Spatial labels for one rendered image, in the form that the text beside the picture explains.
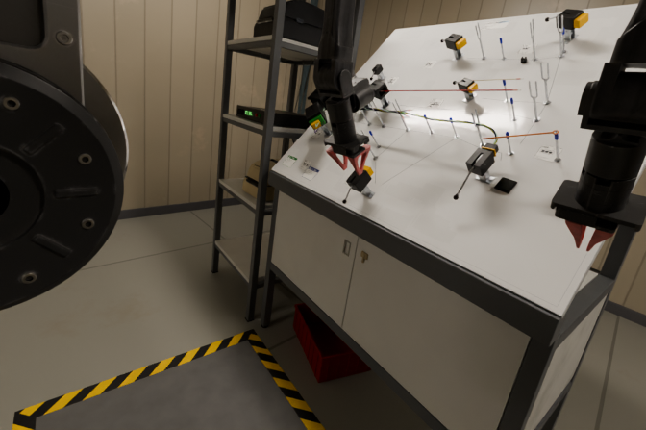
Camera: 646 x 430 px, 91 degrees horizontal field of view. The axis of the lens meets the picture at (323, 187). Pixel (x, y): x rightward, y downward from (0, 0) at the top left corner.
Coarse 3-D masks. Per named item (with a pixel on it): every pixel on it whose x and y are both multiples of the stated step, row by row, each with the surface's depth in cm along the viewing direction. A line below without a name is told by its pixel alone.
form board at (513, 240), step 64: (384, 64) 156; (448, 64) 130; (512, 64) 111; (576, 64) 97; (320, 128) 150; (384, 128) 126; (448, 128) 108; (512, 128) 95; (576, 128) 85; (320, 192) 122; (384, 192) 106; (448, 192) 93; (512, 192) 83; (448, 256) 81; (512, 256) 74; (576, 256) 67
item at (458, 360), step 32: (384, 256) 102; (352, 288) 114; (384, 288) 103; (416, 288) 93; (352, 320) 115; (384, 320) 103; (416, 320) 93; (448, 320) 85; (480, 320) 78; (384, 352) 104; (416, 352) 94; (448, 352) 86; (480, 352) 79; (512, 352) 73; (416, 384) 94; (448, 384) 86; (480, 384) 79; (512, 384) 73; (448, 416) 87; (480, 416) 80
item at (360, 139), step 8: (352, 120) 75; (336, 128) 75; (344, 128) 75; (352, 128) 76; (336, 136) 77; (344, 136) 76; (352, 136) 77; (360, 136) 79; (328, 144) 82; (336, 144) 78; (344, 144) 77; (352, 144) 76; (360, 144) 76; (352, 152) 76
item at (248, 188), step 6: (258, 162) 179; (270, 162) 178; (276, 162) 178; (252, 168) 177; (258, 168) 174; (270, 168) 169; (252, 174) 175; (258, 174) 171; (246, 180) 175; (252, 180) 173; (258, 180) 170; (246, 186) 176; (252, 186) 172; (270, 186) 168; (252, 192) 172; (270, 192) 168; (270, 198) 169
